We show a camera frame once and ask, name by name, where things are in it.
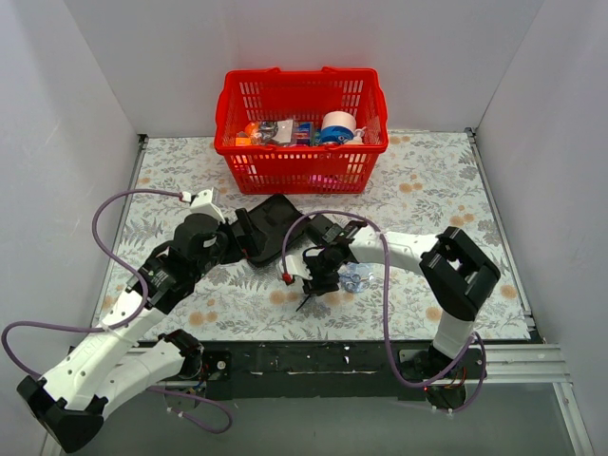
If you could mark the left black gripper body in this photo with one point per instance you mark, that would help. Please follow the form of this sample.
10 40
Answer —
243 233

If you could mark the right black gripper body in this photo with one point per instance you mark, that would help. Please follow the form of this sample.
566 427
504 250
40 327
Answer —
318 280

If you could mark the black zippered tool case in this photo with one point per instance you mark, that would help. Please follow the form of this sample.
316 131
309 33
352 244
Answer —
271 220

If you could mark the silver hair scissors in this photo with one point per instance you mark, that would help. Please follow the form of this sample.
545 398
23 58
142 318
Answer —
356 278

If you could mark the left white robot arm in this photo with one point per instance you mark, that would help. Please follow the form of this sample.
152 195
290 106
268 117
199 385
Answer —
73 399

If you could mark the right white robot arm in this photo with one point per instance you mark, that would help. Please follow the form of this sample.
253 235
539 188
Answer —
460 275

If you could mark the orange small box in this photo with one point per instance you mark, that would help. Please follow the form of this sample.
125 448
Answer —
243 139

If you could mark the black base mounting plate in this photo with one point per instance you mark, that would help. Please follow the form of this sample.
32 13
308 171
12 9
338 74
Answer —
325 386

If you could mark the colourful packaged item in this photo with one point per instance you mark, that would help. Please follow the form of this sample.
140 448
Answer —
304 134

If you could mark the floral patterned table mat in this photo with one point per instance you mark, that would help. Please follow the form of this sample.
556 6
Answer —
423 183

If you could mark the red plastic shopping basket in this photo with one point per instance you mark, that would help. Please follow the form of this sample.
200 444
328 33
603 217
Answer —
251 96

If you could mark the white tape roll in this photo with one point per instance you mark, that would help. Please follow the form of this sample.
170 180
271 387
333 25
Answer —
337 127

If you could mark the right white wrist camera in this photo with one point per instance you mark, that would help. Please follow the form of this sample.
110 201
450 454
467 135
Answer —
291 268

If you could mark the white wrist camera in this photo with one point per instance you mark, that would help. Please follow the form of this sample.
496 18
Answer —
204 202
291 268

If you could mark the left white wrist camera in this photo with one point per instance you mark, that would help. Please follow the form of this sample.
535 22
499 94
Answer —
204 202

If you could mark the aluminium frame rail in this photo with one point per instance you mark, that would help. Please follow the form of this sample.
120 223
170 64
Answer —
522 366

